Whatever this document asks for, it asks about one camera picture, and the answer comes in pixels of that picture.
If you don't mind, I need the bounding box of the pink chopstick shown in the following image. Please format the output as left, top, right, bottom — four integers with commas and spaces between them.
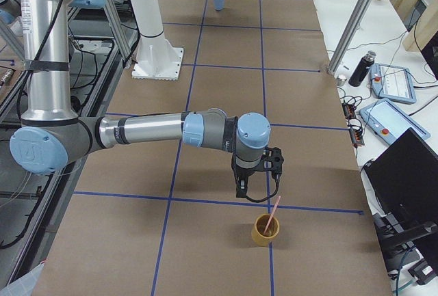
263, 196, 281, 236

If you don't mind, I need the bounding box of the black gripper usb cable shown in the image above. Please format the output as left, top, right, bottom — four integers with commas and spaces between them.
244, 171, 283, 204

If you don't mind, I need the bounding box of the black water bottle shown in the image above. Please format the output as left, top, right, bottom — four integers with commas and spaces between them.
348, 51, 376, 87

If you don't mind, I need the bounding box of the small silver cap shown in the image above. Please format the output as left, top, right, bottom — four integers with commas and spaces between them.
335, 75, 347, 87

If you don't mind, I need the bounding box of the black laptop monitor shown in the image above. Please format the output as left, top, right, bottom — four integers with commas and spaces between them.
365, 128, 437, 228

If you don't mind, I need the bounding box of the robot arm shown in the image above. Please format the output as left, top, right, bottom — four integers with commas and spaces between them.
10, 0, 283, 198

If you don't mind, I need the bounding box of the aluminium frame post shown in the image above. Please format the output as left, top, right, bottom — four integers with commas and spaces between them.
327, 0, 372, 75

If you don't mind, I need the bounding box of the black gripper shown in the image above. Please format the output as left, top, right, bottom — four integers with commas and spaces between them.
231, 146, 284, 198

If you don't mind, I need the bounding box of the far teach pendant tablet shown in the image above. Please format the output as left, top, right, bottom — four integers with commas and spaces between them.
369, 63, 417, 104

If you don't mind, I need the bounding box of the yellow-brown cup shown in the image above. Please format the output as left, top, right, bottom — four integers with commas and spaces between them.
251, 214, 280, 247

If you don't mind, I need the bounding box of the black usb hub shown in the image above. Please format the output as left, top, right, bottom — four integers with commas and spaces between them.
342, 103, 365, 148

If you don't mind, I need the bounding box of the near teach pendant tablet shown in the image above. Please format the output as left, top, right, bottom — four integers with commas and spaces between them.
359, 98, 430, 145

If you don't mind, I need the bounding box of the teach pendant tablet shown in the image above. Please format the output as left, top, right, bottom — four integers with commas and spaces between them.
359, 98, 430, 145
369, 63, 417, 104

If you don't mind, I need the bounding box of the blue cup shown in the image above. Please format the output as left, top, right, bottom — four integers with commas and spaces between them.
214, 0, 225, 11

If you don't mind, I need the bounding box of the white pedestal column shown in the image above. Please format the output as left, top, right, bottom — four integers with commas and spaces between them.
131, 0, 184, 81

